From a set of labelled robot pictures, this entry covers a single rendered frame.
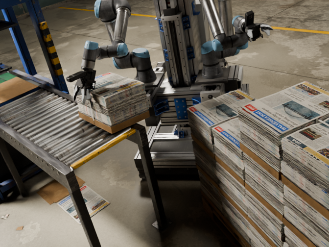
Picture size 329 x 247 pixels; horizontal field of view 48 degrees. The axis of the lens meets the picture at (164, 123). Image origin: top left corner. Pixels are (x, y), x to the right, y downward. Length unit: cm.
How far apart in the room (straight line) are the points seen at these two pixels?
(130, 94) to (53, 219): 131
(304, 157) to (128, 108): 113
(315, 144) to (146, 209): 167
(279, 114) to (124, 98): 93
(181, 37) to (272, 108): 119
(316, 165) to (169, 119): 164
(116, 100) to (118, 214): 104
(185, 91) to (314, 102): 121
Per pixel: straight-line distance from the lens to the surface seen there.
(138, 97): 221
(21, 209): 330
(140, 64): 269
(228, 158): 197
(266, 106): 168
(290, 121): 156
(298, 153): 142
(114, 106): 212
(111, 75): 242
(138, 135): 221
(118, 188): 309
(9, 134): 263
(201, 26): 296
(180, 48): 269
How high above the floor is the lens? 187
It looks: 29 degrees down
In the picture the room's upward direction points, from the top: 12 degrees counter-clockwise
